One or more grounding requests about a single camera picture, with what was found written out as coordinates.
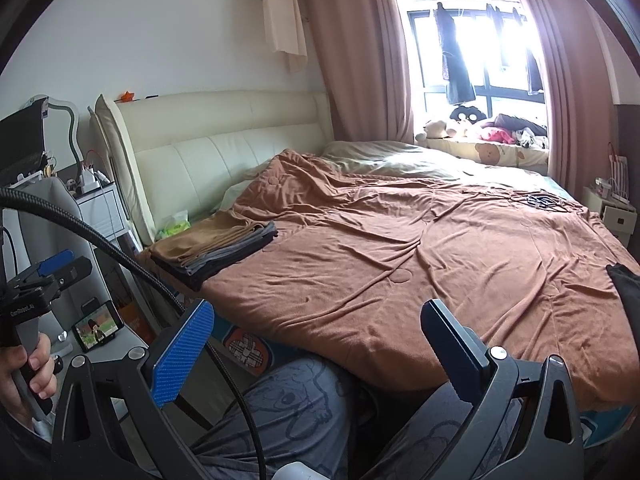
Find white nightstand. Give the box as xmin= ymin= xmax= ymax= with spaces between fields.
xmin=74 ymin=180 xmax=137 ymax=262

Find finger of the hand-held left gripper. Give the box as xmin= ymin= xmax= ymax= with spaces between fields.
xmin=10 ymin=251 xmax=94 ymax=295

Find grey folded garment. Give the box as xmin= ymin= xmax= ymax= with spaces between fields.
xmin=184 ymin=221 xmax=279 ymax=273

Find cream hanging cloth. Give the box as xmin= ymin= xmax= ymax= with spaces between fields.
xmin=258 ymin=0 xmax=309 ymax=74

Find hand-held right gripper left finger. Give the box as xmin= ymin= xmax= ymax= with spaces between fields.
xmin=52 ymin=299 xmax=216 ymax=480

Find cream plush toy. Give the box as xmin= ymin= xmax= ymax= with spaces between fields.
xmin=414 ymin=119 xmax=459 ymax=144

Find black braided cable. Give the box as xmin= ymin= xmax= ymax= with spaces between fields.
xmin=0 ymin=187 xmax=253 ymax=480

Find tangle of black cables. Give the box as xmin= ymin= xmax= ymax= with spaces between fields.
xmin=464 ymin=189 xmax=572 ymax=212

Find grey printed pants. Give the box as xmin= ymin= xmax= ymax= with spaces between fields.
xmin=189 ymin=352 xmax=501 ymax=480

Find white bedside cabinet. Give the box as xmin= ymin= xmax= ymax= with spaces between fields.
xmin=581 ymin=185 xmax=640 ymax=247

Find smartphone showing video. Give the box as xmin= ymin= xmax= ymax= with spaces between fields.
xmin=71 ymin=300 xmax=125 ymax=352

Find green tissue pack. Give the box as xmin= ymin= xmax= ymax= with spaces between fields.
xmin=156 ymin=211 xmax=194 ymax=241

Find white and red rack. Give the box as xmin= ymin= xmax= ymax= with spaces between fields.
xmin=595 ymin=142 xmax=630 ymax=200

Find black cloth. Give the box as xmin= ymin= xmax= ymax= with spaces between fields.
xmin=605 ymin=262 xmax=640 ymax=322

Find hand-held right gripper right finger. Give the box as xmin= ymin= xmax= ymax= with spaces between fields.
xmin=420 ymin=298 xmax=587 ymax=480

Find black and white plush toy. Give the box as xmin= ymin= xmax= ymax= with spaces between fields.
xmin=447 ymin=104 xmax=484 ymax=127

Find pink curtain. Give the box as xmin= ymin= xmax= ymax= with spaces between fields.
xmin=299 ymin=0 xmax=417 ymax=144
xmin=502 ymin=0 xmax=627 ymax=202

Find window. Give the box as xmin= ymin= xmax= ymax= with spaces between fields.
xmin=406 ymin=0 xmax=551 ymax=137

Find pink plush toy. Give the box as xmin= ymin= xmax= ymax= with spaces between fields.
xmin=474 ymin=120 xmax=517 ymax=144

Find person's left hand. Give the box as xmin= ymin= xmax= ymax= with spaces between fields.
xmin=0 ymin=332 xmax=59 ymax=432

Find dark hanging garment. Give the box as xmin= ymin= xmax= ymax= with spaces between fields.
xmin=486 ymin=2 xmax=545 ymax=97
xmin=431 ymin=2 xmax=477 ymax=106

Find brown printed T-shirt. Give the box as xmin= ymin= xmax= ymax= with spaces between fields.
xmin=149 ymin=210 xmax=267 ymax=272

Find grey gooseneck mount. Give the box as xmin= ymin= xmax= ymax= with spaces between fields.
xmin=46 ymin=99 xmax=82 ymax=162

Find black screen on mount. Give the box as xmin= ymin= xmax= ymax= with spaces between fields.
xmin=0 ymin=100 xmax=49 ymax=187

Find pale green quilt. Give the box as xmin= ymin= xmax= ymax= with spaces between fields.
xmin=320 ymin=140 xmax=557 ymax=196

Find black folded garment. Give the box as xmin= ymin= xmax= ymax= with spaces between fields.
xmin=150 ymin=240 xmax=263 ymax=292

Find bear print window cushion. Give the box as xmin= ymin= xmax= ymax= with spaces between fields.
xmin=424 ymin=137 xmax=551 ymax=169

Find cream leather headboard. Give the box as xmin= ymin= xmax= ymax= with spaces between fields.
xmin=112 ymin=90 xmax=337 ymax=242

